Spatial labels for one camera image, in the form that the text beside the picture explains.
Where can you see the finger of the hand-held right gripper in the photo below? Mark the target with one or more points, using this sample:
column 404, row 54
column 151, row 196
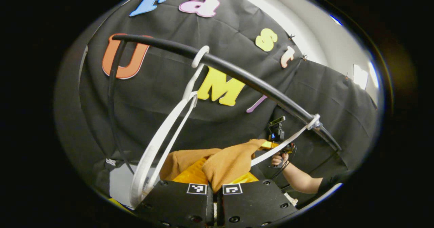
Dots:
column 268, row 145

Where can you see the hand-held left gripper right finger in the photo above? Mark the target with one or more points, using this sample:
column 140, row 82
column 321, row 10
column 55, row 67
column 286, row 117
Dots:
column 254, row 201

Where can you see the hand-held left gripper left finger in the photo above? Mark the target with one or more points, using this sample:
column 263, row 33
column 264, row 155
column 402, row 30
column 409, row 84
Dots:
column 176, row 201

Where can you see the brown collared shirt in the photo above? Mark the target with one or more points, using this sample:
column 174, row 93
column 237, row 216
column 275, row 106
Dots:
column 230, row 163

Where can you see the white hanger with taped hook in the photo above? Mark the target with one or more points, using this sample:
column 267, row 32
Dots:
column 284, row 143

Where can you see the white plastic hanger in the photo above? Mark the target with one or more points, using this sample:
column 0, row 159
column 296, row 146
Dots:
column 154, row 151

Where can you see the person's black sleeve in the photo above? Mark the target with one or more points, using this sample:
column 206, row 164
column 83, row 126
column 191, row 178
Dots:
column 329, row 184

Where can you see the row of small black clips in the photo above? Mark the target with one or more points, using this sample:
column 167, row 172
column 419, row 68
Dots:
column 290, row 36

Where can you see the small ceiling light panel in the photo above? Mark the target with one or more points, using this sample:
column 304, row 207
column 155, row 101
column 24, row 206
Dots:
column 360, row 76

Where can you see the black clothes rail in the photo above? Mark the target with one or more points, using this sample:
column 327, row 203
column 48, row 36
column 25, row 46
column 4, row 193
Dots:
column 237, row 73

